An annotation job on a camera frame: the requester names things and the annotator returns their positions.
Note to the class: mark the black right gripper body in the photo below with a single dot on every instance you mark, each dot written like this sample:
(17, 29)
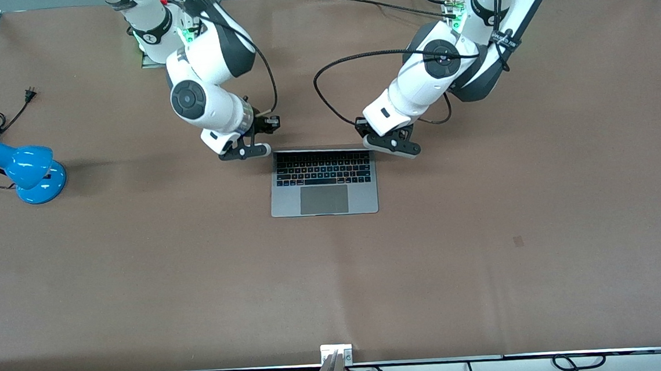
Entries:
(260, 123)

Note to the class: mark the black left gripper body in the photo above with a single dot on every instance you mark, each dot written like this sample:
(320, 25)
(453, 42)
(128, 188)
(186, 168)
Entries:
(362, 128)

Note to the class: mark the grey laptop with black keyboard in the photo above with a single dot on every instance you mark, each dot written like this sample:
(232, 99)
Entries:
(324, 200)

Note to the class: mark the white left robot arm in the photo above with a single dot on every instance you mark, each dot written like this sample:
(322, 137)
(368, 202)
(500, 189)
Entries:
(439, 79)

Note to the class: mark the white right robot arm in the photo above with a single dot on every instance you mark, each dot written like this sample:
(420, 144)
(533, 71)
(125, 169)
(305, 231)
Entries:
(205, 54)

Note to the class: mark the blue desk lamp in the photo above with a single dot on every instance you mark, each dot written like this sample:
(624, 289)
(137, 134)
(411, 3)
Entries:
(33, 177)

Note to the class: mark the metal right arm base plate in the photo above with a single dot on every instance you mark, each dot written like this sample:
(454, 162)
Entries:
(150, 63)

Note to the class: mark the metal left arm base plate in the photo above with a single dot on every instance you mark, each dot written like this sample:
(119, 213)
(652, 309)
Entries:
(448, 17)

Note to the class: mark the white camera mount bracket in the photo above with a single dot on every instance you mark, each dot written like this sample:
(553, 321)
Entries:
(336, 351)

